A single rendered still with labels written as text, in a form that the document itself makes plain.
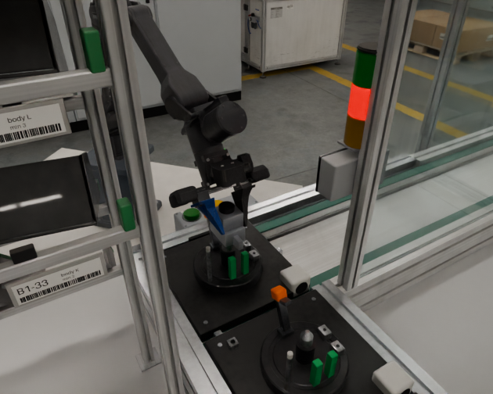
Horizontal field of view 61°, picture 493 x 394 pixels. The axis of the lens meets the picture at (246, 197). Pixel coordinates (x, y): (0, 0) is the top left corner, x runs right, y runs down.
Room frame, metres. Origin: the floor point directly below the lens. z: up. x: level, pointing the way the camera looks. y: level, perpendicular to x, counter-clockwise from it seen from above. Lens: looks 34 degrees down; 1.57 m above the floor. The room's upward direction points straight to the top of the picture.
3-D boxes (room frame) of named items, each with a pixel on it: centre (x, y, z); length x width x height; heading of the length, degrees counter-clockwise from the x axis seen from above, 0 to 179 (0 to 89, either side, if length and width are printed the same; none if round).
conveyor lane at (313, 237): (0.76, -0.23, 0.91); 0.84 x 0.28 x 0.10; 121
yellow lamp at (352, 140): (0.62, -0.19, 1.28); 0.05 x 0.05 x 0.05
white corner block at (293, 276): (0.59, -0.10, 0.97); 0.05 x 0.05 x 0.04; 31
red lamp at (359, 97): (0.62, -0.19, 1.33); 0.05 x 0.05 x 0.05
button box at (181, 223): (0.86, 0.07, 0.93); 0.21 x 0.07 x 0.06; 121
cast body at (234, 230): (0.62, 0.03, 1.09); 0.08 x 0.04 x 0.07; 31
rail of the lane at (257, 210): (0.90, -0.12, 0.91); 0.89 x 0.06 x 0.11; 121
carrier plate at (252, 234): (0.63, 0.04, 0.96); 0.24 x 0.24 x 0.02; 31
